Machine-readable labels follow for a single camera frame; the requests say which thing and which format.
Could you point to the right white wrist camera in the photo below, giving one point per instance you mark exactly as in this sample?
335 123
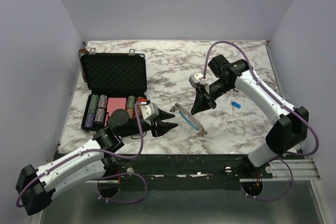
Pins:
197 79

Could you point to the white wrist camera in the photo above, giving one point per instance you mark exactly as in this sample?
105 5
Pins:
197 79
149 111

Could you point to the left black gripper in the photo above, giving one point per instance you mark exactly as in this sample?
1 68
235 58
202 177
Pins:
162 127

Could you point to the purple poker chip stack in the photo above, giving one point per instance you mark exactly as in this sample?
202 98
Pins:
95 111

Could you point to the green poker chip stack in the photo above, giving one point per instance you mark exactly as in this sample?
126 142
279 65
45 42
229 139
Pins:
131 101

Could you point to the grey blue spiral keyring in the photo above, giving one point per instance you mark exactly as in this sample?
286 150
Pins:
189 118

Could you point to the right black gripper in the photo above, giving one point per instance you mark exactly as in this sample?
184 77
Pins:
201 102

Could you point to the blue tagged key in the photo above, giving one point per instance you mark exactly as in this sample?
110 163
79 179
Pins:
235 105

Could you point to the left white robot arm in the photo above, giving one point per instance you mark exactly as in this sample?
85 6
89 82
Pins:
36 187

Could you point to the black poker chip case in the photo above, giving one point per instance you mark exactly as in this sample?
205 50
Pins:
113 75

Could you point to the pink playing card deck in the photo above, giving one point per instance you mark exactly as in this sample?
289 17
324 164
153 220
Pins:
115 104

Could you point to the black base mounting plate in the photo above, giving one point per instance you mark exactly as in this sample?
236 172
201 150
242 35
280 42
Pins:
180 164

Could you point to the orange poker chip stack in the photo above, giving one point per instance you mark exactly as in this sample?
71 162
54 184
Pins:
131 112

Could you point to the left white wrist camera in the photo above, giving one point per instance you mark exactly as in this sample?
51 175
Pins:
149 111

